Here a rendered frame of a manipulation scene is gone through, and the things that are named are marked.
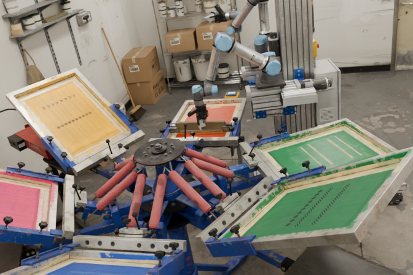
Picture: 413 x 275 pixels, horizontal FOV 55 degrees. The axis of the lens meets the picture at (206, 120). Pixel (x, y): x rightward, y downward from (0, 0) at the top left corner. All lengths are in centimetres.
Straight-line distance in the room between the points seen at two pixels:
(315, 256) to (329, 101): 174
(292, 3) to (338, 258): 194
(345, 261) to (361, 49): 501
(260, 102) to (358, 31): 364
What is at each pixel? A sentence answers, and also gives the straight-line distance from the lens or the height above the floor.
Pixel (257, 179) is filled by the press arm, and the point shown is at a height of 92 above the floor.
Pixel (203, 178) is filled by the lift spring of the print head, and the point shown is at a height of 118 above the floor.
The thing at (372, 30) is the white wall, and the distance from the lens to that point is 669.
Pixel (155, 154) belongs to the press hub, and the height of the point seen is 131.
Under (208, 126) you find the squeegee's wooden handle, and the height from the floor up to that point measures 103.
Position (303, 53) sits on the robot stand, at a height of 140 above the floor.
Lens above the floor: 243
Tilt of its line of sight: 26 degrees down
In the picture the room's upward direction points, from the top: 9 degrees counter-clockwise
